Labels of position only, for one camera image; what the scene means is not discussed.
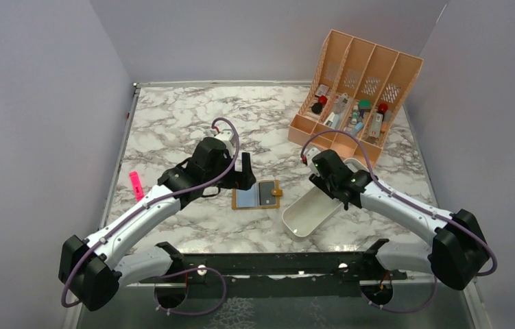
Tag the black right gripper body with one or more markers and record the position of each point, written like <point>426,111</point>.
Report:
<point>324,184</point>

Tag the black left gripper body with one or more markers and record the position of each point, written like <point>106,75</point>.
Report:
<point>232,180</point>

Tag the yellow leather card holder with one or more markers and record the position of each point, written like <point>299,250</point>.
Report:
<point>249,199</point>

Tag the black credit card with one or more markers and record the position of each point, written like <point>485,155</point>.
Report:
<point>266,193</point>

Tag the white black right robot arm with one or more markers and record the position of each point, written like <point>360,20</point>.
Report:
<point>456,249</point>

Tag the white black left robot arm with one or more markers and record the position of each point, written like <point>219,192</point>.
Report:
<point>92,269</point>

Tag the white plastic tray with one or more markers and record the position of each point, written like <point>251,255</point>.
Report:
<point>303,217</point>

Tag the light blue tube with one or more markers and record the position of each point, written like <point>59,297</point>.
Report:
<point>357,128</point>

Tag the white red tube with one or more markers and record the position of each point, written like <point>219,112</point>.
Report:
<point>376,125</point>

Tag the black round cap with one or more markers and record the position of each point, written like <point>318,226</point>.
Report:
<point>317,108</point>

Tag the red round cap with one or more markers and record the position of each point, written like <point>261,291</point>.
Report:
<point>322,99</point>

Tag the pink highlighter marker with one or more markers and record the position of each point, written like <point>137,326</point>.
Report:
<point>136,185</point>

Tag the green round cap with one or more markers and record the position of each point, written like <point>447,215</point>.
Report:
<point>365,105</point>

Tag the peach desk organizer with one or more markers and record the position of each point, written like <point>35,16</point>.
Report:
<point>350,69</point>

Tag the black mounting rail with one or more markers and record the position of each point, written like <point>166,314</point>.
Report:
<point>265,275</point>

